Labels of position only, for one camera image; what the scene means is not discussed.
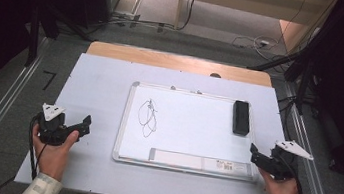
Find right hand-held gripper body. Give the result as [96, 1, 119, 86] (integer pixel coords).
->
[265, 137, 317, 186]

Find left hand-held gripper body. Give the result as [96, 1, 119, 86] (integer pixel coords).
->
[34, 102, 75, 149]

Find black whiteboard eraser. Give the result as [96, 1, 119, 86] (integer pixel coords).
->
[229, 99, 255, 137]

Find person's right hand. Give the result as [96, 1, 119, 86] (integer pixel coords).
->
[254, 166, 302, 194]

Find person's left hand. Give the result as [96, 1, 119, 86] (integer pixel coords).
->
[25, 122, 81, 185]

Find white table cover board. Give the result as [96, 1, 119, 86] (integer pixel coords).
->
[13, 45, 321, 194]

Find metal-framed whiteboard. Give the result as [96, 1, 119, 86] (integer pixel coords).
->
[111, 78, 270, 184]

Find white label strip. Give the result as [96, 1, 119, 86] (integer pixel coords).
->
[147, 147, 255, 178]

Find black metal stand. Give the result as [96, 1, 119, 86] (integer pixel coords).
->
[23, 2, 46, 69]
[241, 18, 324, 117]

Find wooden table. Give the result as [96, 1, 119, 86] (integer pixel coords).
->
[84, 38, 276, 89]

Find light wooden furniture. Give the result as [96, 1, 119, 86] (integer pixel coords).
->
[172, 0, 339, 59]

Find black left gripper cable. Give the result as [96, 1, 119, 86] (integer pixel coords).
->
[21, 114, 48, 181]

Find white floor cable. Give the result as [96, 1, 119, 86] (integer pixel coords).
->
[230, 32, 291, 64]

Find grey floor cables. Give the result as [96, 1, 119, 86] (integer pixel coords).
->
[82, 10, 178, 46]

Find black hanging cable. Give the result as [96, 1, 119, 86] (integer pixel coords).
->
[176, 0, 202, 34]

